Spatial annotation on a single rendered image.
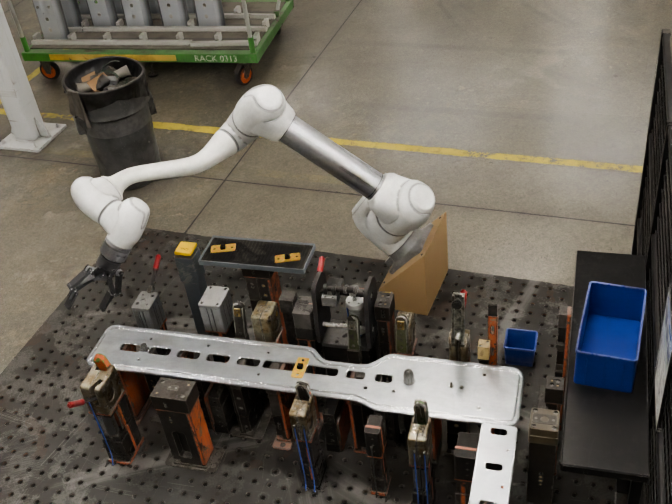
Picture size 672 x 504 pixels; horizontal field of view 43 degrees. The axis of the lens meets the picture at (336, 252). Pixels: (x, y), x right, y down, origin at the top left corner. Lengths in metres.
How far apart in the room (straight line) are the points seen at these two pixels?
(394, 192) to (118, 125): 2.68
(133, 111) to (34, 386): 2.35
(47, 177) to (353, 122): 2.05
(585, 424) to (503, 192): 2.77
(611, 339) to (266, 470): 1.14
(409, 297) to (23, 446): 1.44
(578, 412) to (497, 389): 0.24
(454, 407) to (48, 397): 1.50
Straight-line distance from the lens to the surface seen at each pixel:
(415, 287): 3.15
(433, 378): 2.60
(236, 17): 6.92
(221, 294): 2.81
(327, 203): 5.07
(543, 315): 3.25
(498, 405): 2.53
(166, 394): 2.66
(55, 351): 3.46
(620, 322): 2.75
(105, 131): 5.33
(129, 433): 2.92
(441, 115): 5.83
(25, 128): 6.36
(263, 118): 2.84
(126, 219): 2.80
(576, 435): 2.44
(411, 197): 2.91
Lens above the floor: 2.90
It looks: 38 degrees down
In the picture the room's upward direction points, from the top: 8 degrees counter-clockwise
